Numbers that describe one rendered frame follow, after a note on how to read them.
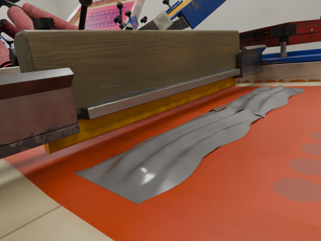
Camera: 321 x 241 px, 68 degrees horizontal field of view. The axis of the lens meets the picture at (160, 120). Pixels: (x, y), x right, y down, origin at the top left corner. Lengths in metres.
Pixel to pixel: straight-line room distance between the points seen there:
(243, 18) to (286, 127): 2.24
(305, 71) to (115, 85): 0.37
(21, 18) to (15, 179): 0.71
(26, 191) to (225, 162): 0.13
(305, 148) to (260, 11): 2.24
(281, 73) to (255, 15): 1.91
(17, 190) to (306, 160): 0.19
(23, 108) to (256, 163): 0.16
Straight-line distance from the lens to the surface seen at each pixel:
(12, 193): 0.19
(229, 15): 2.52
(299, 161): 0.18
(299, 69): 0.52
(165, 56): 0.29
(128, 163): 0.17
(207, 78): 0.34
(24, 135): 0.19
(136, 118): 0.27
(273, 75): 0.53
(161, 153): 0.17
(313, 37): 1.24
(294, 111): 0.30
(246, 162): 0.17
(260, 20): 2.40
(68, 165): 0.20
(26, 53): 0.21
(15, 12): 0.91
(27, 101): 0.19
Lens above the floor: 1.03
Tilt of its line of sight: 15 degrees down
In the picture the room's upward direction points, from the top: 7 degrees counter-clockwise
